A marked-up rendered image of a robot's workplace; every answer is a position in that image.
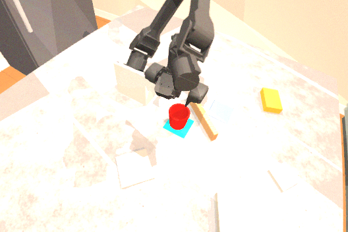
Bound orange flat bar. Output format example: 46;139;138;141
190;102;219;140

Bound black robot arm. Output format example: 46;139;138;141
123;0;215;100

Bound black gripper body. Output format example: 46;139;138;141
144;62;209;104

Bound yellow block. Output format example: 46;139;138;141
260;88;283;113

